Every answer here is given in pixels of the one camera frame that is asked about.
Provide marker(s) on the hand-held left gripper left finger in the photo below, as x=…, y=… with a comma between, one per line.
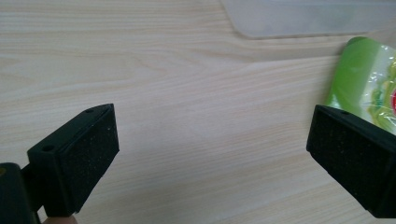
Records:
x=77, y=161

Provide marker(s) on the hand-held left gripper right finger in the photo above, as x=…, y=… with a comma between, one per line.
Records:
x=355, y=155

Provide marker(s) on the green snack packet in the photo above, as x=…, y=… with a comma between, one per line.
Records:
x=364, y=84

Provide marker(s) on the translucent plastic sheet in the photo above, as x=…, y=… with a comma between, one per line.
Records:
x=305, y=17

